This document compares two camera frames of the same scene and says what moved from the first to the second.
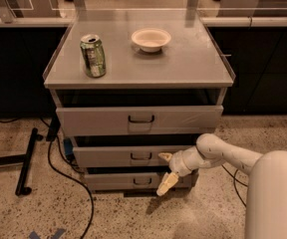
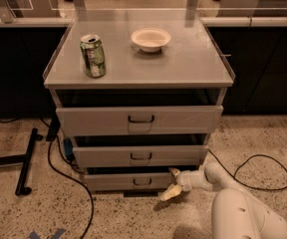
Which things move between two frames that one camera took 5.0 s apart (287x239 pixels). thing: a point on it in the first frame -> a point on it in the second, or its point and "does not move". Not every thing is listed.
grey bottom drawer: [132, 181] does not move
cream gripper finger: [169, 180] -> [171, 191]
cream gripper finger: [165, 155] -> [174, 171]
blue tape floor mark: [58, 234] does not move
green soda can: [94, 55] does not move
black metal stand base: [26, 159] does not move
